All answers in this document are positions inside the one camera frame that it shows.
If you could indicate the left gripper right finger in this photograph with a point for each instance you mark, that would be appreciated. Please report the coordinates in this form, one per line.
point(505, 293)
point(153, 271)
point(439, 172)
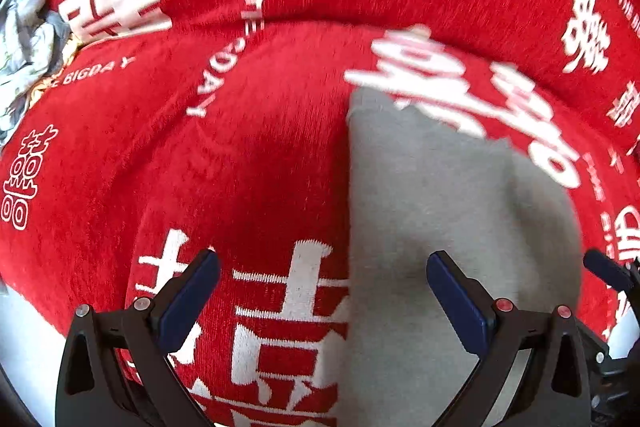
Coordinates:
point(554, 388)

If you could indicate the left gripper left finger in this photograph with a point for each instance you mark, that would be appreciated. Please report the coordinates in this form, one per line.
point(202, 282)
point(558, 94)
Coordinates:
point(115, 369)

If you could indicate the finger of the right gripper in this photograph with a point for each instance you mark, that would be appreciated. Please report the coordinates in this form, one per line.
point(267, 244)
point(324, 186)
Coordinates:
point(608, 271)

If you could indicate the grey knit garment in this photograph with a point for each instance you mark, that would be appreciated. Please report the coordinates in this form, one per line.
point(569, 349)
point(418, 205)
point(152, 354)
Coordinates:
point(418, 186)

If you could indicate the grey patterned clothes pile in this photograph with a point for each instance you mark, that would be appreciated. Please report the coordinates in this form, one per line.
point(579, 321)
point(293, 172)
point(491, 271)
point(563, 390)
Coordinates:
point(36, 45)

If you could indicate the red printed blanket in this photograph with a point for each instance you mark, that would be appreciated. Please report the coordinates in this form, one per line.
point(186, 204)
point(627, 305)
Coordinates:
point(189, 124)

